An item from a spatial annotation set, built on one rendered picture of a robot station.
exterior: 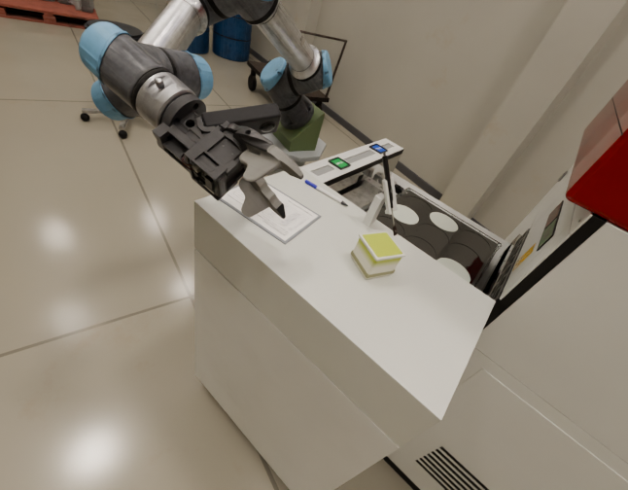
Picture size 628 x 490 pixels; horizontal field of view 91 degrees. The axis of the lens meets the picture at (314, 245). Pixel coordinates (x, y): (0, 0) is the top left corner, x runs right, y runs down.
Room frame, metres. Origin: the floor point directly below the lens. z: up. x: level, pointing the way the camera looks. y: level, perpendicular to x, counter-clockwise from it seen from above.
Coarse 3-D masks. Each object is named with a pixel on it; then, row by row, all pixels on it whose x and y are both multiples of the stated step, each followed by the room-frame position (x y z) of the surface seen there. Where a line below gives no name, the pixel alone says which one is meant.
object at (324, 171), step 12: (372, 144) 1.20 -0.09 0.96; (384, 144) 1.24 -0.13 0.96; (396, 144) 1.28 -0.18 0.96; (336, 156) 0.99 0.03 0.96; (348, 156) 1.02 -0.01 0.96; (360, 156) 1.06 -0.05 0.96; (372, 156) 1.09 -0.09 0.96; (312, 168) 0.85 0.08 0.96; (324, 168) 0.88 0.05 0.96; (336, 168) 0.90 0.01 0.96; (348, 168) 0.93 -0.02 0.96; (324, 180) 0.80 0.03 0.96
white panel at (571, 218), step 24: (552, 192) 1.13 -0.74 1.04; (528, 216) 1.19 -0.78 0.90; (576, 216) 0.59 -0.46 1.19; (528, 240) 0.79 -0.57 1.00; (552, 240) 0.59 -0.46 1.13; (576, 240) 0.53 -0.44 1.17; (528, 264) 0.58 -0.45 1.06; (552, 264) 0.52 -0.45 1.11; (504, 288) 0.58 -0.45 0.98; (528, 288) 0.52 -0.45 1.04
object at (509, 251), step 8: (512, 248) 0.83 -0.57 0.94; (504, 256) 0.88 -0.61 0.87; (512, 256) 0.79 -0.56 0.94; (496, 264) 0.83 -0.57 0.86; (504, 264) 0.73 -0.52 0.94; (496, 272) 0.78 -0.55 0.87; (504, 272) 0.69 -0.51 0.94; (488, 280) 0.73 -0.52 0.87; (496, 280) 0.65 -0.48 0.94; (488, 288) 0.69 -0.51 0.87; (496, 288) 0.61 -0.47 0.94; (488, 296) 0.58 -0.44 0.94
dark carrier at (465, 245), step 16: (384, 208) 0.87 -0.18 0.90; (416, 208) 0.94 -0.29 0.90; (432, 208) 0.98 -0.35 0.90; (384, 224) 0.79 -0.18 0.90; (400, 224) 0.81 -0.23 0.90; (416, 224) 0.85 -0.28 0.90; (432, 224) 0.88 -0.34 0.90; (464, 224) 0.95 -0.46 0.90; (416, 240) 0.76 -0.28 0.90; (432, 240) 0.79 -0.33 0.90; (448, 240) 0.82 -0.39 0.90; (464, 240) 0.85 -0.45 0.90; (480, 240) 0.88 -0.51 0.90; (432, 256) 0.71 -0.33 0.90; (448, 256) 0.74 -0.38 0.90; (464, 256) 0.77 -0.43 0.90; (480, 256) 0.79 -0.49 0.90; (480, 272) 0.71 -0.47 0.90
